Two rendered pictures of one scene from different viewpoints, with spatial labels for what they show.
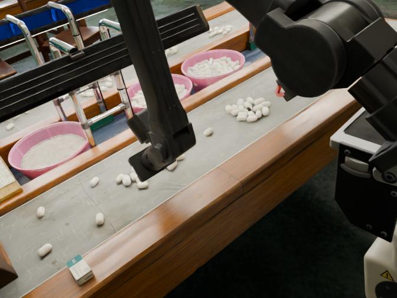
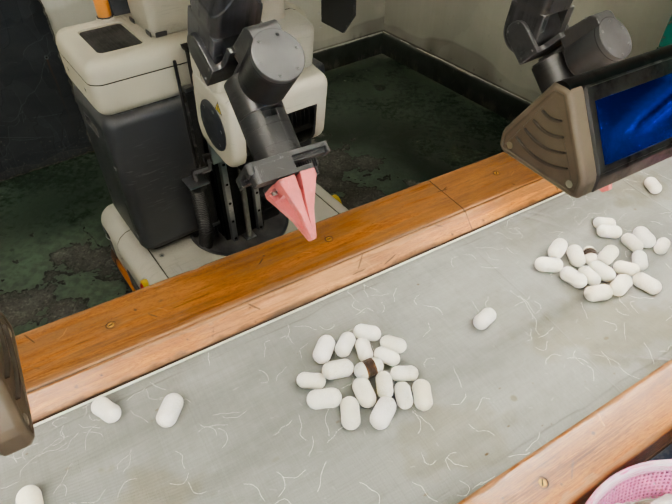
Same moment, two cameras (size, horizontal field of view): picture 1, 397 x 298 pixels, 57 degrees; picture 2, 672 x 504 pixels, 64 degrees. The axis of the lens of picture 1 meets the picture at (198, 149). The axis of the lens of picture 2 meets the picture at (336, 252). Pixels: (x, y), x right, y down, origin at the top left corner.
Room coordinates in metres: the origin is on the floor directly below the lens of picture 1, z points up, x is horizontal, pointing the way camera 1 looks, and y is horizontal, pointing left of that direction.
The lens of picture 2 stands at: (1.41, -0.21, 1.27)
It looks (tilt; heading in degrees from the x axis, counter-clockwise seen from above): 43 degrees down; 182
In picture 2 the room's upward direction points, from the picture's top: straight up
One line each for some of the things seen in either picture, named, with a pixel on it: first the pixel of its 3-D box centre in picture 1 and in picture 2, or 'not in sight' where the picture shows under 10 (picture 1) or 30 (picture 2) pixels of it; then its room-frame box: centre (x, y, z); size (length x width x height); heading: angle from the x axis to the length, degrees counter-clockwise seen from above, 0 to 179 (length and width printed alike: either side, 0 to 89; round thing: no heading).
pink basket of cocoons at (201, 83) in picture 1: (214, 73); not in sight; (1.44, -0.13, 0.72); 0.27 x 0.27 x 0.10
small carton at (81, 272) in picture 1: (79, 269); not in sight; (0.51, 0.29, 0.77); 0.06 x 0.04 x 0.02; 33
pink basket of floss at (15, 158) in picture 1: (55, 155); not in sight; (1.05, 0.48, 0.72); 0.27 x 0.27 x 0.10
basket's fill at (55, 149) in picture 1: (56, 157); not in sight; (1.05, 0.48, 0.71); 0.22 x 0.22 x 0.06
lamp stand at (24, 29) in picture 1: (61, 73); not in sight; (1.31, 0.44, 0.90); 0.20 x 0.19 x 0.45; 123
